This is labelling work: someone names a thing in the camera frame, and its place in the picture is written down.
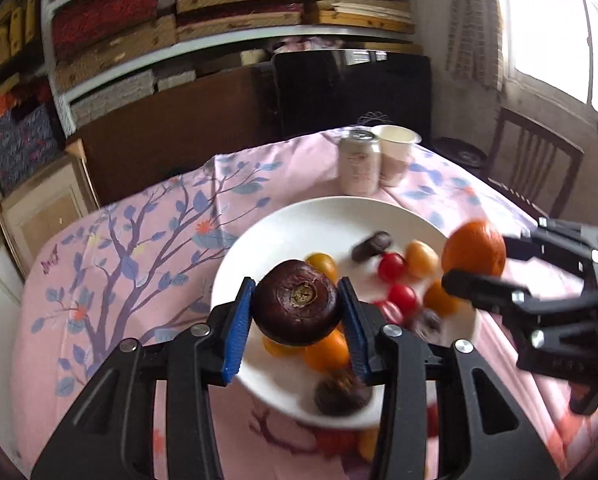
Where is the big orange mandarin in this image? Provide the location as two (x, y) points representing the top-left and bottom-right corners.
(441, 219), (507, 278)

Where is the round orange fruit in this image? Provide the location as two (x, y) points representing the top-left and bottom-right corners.
(303, 328), (350, 373)

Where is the small orange fruit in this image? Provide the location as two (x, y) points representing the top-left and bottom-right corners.
(305, 252), (339, 284)

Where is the large dark purple bulb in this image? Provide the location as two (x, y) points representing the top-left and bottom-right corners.
(250, 260), (342, 347)

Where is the small red cherry tomato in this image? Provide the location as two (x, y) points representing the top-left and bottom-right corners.
(377, 252), (406, 284)

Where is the dark wooden chair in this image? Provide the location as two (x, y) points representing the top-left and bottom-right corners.
(481, 107), (585, 218)

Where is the white round plate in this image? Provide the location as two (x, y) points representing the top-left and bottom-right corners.
(210, 195), (482, 430)

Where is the pink floral tablecloth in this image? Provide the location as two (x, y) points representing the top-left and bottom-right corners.
(11, 130), (598, 479)

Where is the white paper cup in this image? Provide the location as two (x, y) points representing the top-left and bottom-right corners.
(370, 125), (421, 188)

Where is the pink beverage can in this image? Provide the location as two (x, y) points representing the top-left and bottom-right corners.
(338, 128), (381, 196)

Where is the framed picture leaning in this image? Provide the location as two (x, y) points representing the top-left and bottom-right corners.
(0, 154), (99, 278)

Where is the patterned window curtain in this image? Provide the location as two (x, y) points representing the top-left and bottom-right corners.
(446, 0), (504, 91)

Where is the black glossy monitor panel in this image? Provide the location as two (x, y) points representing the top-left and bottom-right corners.
(272, 49), (432, 143)

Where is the brown wooden board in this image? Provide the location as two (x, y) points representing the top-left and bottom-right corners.
(70, 63), (279, 205)

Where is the white metal shelf rack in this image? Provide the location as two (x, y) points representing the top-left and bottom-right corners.
(41, 0), (416, 134)

